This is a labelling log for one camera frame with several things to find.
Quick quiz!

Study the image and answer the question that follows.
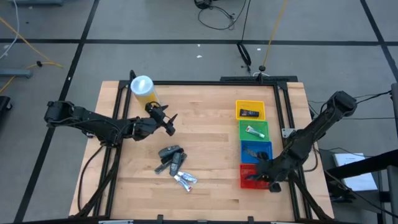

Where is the grey metal post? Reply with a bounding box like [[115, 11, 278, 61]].
[[391, 82, 398, 139]]

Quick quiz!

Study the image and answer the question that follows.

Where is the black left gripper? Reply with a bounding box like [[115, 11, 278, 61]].
[[132, 103, 179, 141]]

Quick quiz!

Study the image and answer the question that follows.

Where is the blue plastic basket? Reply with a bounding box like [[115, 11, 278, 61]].
[[239, 139, 274, 165]]

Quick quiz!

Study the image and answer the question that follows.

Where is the yellow wipes canister white lid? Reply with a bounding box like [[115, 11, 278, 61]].
[[130, 75, 161, 110]]

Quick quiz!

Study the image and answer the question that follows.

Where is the black floor cable loop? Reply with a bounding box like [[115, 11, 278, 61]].
[[194, 0, 249, 31]]

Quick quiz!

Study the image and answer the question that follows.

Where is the black metal table frame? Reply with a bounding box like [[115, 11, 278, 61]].
[[68, 75, 335, 224]]

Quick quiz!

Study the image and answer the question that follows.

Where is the white floor cable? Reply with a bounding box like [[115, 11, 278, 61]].
[[0, 0, 21, 60]]

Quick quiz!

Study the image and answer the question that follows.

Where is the red plastic basket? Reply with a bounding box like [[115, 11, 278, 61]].
[[239, 163, 272, 190]]

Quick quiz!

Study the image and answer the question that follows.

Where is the yellow floor cable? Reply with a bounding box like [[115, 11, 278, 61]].
[[0, 17, 64, 94]]

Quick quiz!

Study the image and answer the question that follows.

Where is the black hanging cable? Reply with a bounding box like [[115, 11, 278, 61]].
[[240, 0, 251, 43]]

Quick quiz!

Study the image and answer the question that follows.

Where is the yellow hanging cable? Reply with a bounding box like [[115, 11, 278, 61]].
[[262, 0, 289, 68]]

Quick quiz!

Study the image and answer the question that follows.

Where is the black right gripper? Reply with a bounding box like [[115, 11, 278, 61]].
[[246, 151, 295, 194]]

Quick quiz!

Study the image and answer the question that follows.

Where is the black stand frame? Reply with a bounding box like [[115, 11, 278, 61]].
[[323, 148, 398, 224]]

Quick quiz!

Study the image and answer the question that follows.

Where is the black floor strap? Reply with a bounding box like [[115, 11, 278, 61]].
[[236, 41, 252, 67]]

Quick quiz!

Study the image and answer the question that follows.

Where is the black caster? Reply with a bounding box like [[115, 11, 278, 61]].
[[0, 95, 13, 113]]

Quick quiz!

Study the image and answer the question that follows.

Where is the green plastic basket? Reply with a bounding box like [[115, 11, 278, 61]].
[[238, 119, 271, 142]]

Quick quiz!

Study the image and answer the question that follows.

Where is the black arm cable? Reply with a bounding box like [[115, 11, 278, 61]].
[[76, 144, 104, 215]]

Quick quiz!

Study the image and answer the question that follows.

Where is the black camera post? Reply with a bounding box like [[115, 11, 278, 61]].
[[255, 64, 269, 84]]

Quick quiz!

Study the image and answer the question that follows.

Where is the grey floor base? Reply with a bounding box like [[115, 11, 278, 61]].
[[0, 68, 33, 79], [12, 0, 65, 6]]

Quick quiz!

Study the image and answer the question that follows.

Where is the yellow plastic basket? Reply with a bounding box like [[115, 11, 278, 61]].
[[235, 99, 267, 122]]

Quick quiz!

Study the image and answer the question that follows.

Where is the white paper stack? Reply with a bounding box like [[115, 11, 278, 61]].
[[332, 152, 379, 192]]

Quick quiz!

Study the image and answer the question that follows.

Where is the black power cable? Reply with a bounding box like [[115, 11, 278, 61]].
[[351, 90, 392, 105]]

